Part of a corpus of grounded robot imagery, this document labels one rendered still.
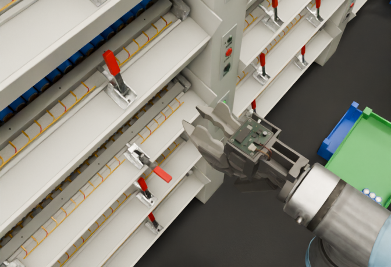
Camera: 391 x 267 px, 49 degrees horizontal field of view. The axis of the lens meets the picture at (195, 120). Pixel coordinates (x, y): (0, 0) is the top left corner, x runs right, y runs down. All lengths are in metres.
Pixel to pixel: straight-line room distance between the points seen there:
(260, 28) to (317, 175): 0.44
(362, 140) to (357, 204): 0.77
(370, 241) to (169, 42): 0.40
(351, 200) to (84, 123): 0.39
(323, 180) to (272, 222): 0.71
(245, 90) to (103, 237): 0.50
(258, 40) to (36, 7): 0.59
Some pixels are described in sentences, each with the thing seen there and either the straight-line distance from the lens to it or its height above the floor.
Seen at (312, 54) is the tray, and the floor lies 0.16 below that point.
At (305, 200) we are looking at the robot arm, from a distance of 0.64.
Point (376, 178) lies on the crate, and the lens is 1.40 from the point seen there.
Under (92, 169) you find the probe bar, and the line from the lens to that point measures 0.76.
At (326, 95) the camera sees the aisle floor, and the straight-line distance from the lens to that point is 1.60.
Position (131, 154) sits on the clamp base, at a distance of 0.78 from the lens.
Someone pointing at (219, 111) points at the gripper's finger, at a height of 0.65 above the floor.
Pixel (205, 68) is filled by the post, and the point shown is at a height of 0.64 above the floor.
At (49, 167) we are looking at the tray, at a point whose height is 0.74.
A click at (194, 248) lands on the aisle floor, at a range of 1.30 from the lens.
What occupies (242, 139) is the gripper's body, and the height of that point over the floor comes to 0.69.
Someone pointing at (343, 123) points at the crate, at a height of 0.00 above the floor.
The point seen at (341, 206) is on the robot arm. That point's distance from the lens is 0.64.
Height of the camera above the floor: 1.25
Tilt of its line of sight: 58 degrees down
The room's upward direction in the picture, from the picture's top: straight up
